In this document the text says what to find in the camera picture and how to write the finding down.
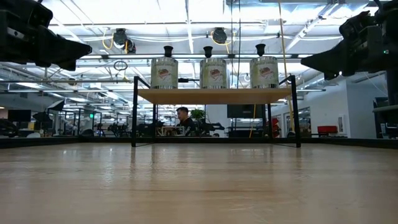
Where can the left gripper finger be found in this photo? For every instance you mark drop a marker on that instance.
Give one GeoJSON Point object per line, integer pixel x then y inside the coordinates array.
{"type": "Point", "coordinates": [62, 48]}
{"type": "Point", "coordinates": [67, 66]}

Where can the glass jar candle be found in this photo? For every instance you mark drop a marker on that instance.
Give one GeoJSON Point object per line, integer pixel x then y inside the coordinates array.
{"type": "Point", "coordinates": [164, 74]}
{"type": "Point", "coordinates": [264, 73]}
{"type": "Point", "coordinates": [213, 74]}

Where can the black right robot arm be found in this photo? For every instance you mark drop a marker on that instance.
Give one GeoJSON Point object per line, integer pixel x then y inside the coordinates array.
{"type": "Point", "coordinates": [391, 31]}

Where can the red seat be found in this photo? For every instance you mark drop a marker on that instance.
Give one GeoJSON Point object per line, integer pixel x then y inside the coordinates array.
{"type": "Point", "coordinates": [327, 129]}

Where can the black computer screen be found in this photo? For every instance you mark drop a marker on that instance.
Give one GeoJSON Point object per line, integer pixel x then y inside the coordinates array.
{"type": "Point", "coordinates": [19, 115]}

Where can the red equipment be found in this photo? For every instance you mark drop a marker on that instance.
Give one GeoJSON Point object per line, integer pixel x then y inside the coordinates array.
{"type": "Point", "coordinates": [275, 126]}

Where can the wooden shelf with black legs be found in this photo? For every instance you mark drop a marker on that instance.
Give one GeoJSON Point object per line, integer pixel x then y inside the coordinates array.
{"type": "Point", "coordinates": [214, 96]}

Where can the person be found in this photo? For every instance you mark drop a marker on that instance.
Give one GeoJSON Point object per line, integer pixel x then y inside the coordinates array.
{"type": "Point", "coordinates": [186, 124]}

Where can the green potted plant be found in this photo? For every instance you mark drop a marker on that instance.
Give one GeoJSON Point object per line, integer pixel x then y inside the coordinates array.
{"type": "Point", "coordinates": [198, 114]}

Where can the black aluminium table frame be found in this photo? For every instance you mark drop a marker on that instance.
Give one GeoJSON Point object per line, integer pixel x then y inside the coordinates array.
{"type": "Point", "coordinates": [62, 142]}

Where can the black wall screen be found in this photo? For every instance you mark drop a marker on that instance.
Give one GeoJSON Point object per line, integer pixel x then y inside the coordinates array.
{"type": "Point", "coordinates": [244, 111]}

